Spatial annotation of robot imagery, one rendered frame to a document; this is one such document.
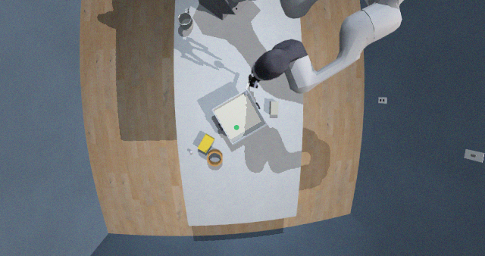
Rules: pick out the white mug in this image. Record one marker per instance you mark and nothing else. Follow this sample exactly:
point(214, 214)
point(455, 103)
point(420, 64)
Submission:
point(185, 18)

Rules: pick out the yellow rectangular block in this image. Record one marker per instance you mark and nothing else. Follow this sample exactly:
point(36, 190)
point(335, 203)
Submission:
point(206, 143)

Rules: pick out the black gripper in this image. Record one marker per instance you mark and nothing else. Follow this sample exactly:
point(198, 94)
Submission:
point(253, 82)

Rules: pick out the tan tape roll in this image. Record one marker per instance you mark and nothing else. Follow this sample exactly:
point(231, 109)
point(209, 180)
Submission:
point(214, 163)

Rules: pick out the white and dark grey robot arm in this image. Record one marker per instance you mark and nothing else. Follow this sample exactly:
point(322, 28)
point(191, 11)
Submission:
point(378, 19)

